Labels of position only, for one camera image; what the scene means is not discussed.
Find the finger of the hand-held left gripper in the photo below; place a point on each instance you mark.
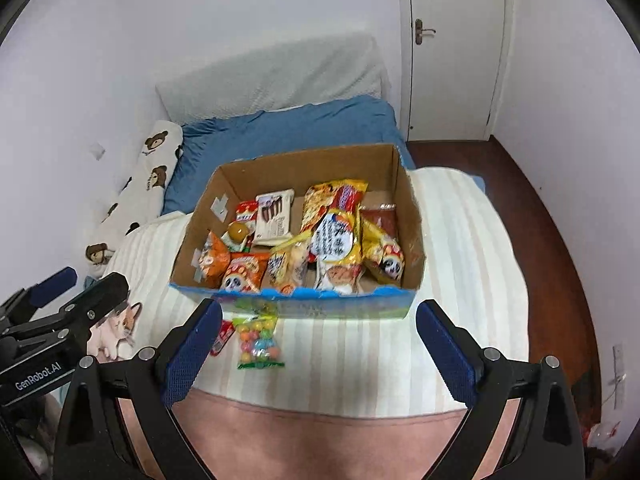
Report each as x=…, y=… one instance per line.
x=50, y=285
x=100, y=295

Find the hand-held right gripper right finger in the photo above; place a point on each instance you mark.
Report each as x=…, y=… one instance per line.
x=447, y=355

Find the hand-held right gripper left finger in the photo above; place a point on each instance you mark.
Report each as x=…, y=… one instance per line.
x=195, y=355

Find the colourful candy ball bag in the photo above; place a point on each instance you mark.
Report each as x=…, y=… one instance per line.
x=257, y=345

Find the orange mushroom panda snack packet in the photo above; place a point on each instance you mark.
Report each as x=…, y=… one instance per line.
x=242, y=272

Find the printed cardboard box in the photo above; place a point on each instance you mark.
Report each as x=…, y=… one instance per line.
x=300, y=165

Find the red triangular snack packet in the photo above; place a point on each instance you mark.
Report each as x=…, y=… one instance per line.
x=226, y=337

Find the striped cat print blanket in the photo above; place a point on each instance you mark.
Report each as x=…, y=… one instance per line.
x=350, y=350

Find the yellow panda snack packet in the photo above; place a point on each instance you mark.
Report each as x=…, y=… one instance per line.
x=387, y=260

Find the bear print pillow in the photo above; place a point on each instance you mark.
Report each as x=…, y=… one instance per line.
x=145, y=175

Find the braised egg packet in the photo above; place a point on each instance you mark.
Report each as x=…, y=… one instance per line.
x=236, y=232

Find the red brown snack packet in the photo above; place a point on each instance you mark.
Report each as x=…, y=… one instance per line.
x=382, y=220

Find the red white snack packet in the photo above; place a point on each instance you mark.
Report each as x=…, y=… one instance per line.
x=246, y=211

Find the yellow white label snack packet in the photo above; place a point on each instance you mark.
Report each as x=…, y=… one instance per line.
x=332, y=237

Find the large orange snack packet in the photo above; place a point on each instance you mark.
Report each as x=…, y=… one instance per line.
x=322, y=205

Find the blue bed sheet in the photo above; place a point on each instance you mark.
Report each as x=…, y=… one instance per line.
x=300, y=125

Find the grey pillow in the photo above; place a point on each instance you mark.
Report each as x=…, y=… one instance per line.
x=270, y=75

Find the white door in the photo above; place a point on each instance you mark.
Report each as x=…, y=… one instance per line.
x=455, y=50

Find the white wall tape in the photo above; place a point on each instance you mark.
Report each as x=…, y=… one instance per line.
x=97, y=151

